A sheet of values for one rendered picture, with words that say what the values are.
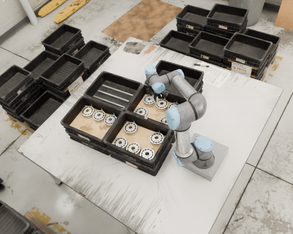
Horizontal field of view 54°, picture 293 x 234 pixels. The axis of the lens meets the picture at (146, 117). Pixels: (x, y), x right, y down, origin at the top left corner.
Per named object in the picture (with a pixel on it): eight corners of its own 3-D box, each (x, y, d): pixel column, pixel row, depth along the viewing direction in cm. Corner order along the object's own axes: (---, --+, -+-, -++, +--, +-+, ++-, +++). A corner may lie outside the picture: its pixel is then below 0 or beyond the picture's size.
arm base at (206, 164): (219, 158, 201) (219, 150, 194) (205, 173, 196) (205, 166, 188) (202, 146, 209) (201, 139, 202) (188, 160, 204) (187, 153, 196)
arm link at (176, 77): (215, 99, 150) (178, 63, 189) (196, 107, 148) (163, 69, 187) (217, 116, 156) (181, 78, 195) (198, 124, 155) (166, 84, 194)
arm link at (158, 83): (170, 81, 181) (163, 70, 187) (153, 88, 180) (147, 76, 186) (170, 89, 188) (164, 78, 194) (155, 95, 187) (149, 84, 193)
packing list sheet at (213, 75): (232, 71, 257) (232, 71, 257) (221, 88, 247) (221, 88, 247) (199, 60, 271) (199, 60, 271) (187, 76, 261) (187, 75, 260)
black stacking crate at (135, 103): (189, 107, 225) (189, 98, 216) (173, 137, 211) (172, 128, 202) (145, 93, 240) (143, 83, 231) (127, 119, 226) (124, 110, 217)
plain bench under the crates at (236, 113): (266, 134, 295) (283, 88, 239) (189, 284, 225) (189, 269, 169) (139, 81, 361) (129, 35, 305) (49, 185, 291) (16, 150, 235)
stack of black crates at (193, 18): (214, 34, 375) (216, 11, 348) (203, 48, 362) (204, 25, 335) (187, 26, 392) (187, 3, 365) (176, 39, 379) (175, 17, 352)
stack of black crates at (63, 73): (76, 80, 355) (64, 52, 319) (95, 89, 342) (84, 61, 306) (54, 102, 337) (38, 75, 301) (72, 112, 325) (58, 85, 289)
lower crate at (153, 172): (173, 145, 220) (173, 136, 210) (155, 178, 205) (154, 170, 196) (129, 127, 235) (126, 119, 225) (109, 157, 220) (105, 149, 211)
